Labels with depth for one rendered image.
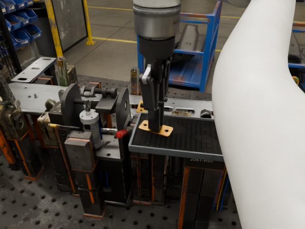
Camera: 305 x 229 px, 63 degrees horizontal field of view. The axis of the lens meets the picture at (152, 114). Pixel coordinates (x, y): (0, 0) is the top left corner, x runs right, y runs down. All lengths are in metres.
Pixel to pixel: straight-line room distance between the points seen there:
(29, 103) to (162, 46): 0.77
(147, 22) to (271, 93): 0.34
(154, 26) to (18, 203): 0.92
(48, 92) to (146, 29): 0.79
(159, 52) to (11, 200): 0.91
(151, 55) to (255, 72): 0.33
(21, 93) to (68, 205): 0.52
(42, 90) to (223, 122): 1.09
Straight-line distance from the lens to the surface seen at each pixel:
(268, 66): 0.20
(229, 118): 0.17
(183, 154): 0.58
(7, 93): 1.01
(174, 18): 0.48
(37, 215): 1.11
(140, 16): 0.48
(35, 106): 1.12
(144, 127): 0.64
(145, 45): 0.50
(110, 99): 0.77
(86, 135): 0.78
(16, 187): 1.24
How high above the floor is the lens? 1.57
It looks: 36 degrees down
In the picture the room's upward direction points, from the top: straight up
